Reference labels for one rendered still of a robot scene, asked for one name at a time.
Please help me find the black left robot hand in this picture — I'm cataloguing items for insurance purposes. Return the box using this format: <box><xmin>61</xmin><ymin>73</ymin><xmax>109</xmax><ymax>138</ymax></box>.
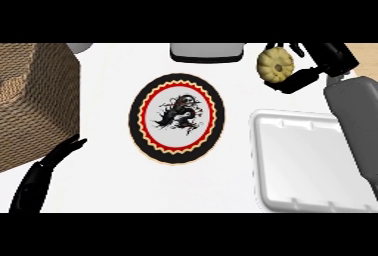
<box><xmin>7</xmin><ymin>133</ymin><xmax>89</xmax><ymax>214</ymax></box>

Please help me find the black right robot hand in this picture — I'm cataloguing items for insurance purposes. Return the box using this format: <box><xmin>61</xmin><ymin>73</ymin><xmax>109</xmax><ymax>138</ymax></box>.
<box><xmin>264</xmin><ymin>42</ymin><xmax>361</xmax><ymax>95</ymax></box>

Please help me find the pale yellow pattypan squash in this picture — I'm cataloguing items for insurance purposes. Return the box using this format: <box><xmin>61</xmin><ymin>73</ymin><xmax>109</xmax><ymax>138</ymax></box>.
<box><xmin>255</xmin><ymin>46</ymin><xmax>296</xmax><ymax>83</ymax></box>

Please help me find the white plastic tray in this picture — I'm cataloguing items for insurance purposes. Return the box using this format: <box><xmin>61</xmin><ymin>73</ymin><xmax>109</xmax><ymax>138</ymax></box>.
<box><xmin>247</xmin><ymin>108</ymin><xmax>378</xmax><ymax>214</ymax></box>

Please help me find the black red patterned plate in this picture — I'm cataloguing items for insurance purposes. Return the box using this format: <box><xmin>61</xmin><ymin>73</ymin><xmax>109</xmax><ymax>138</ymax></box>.
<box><xmin>126</xmin><ymin>72</ymin><xmax>225</xmax><ymax>165</ymax></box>

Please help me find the brown woven wicker basket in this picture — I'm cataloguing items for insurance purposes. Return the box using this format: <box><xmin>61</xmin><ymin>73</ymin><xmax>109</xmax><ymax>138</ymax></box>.
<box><xmin>0</xmin><ymin>42</ymin><xmax>82</xmax><ymax>174</ymax></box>

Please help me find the grey appliance with black base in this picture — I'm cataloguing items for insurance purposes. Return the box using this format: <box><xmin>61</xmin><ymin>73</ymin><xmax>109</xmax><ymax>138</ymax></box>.
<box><xmin>168</xmin><ymin>42</ymin><xmax>246</xmax><ymax>64</ymax></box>

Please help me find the grey rounded object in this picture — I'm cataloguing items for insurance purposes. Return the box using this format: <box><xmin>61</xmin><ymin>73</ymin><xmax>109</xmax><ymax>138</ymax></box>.
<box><xmin>66</xmin><ymin>42</ymin><xmax>94</xmax><ymax>55</ymax></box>

